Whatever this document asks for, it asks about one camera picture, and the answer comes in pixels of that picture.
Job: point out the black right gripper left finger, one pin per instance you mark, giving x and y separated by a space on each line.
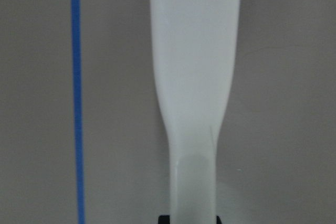
164 217

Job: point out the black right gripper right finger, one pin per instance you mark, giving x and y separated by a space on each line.
218 219

